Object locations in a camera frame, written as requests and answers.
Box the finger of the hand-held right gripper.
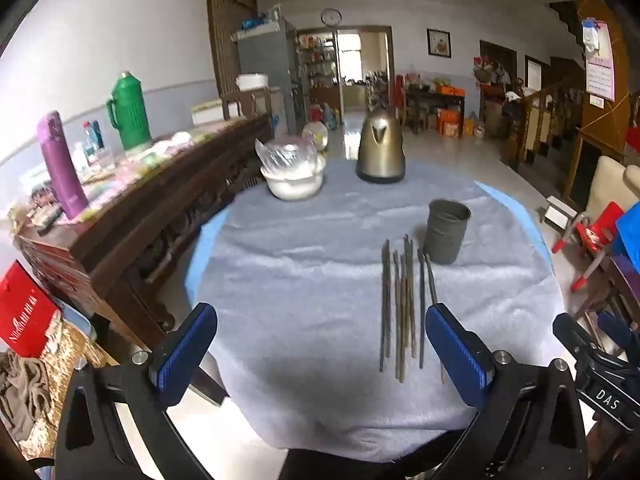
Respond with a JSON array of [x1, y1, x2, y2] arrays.
[[552, 312, 608, 366], [595, 311, 638, 361]]

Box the purple thermos bottle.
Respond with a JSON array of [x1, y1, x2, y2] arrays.
[[36, 111, 89, 221]]

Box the white round dish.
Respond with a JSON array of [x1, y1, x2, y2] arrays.
[[301, 122, 329, 151]]

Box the white step stool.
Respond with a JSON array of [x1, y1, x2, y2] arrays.
[[542, 195, 581, 231]]

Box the red paper bag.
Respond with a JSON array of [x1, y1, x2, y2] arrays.
[[0, 260, 63, 358]]

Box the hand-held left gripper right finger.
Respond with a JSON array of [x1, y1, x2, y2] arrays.
[[424, 304, 588, 480]]

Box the light blue table cover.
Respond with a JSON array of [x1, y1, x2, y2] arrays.
[[184, 180, 555, 311]]

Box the grey perforated chopstick holder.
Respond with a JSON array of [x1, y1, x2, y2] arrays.
[[424, 199, 472, 266]]

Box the gold electric kettle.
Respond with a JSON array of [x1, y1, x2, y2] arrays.
[[355, 112, 407, 184]]

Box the wooden stair railing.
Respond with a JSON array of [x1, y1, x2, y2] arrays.
[[500, 77, 586, 166]]

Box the grey refrigerator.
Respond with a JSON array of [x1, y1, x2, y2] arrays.
[[236, 17, 306, 136]]

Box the pink wall calendar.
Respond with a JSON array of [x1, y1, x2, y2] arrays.
[[580, 19, 616, 102]]

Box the red plastic chair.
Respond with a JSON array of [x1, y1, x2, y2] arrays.
[[551, 201, 628, 293]]

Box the dark wooden lattice door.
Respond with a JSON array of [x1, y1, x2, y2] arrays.
[[205, 0, 258, 98]]

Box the grey fleece tablecloth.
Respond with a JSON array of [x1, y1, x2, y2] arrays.
[[192, 157, 566, 463]]

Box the green thermos flask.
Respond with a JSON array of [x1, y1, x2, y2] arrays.
[[106, 71, 153, 152]]

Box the brown cloth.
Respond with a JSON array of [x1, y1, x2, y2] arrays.
[[0, 350, 56, 441]]

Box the dark carved wooden sideboard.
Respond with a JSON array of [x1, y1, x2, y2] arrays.
[[12, 112, 275, 351]]

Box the orange cardboard box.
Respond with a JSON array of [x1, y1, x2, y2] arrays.
[[437, 108, 463, 137]]

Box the white box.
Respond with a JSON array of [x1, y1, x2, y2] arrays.
[[191, 100, 226, 126]]

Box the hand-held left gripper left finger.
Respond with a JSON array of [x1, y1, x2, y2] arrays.
[[54, 302, 219, 480]]

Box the cream armchair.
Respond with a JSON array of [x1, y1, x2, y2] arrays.
[[582, 156, 640, 221]]

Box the blue label water bottle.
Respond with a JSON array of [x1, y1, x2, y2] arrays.
[[82, 120, 106, 166]]

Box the framed wall picture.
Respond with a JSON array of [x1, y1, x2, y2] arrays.
[[426, 28, 452, 58]]

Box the white plastic bowl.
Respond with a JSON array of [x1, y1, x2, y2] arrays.
[[260, 157, 327, 202]]

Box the blue plastic box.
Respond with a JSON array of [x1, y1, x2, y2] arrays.
[[615, 202, 640, 257]]

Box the row of dark chopsticks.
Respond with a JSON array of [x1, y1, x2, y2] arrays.
[[378, 234, 447, 385]]

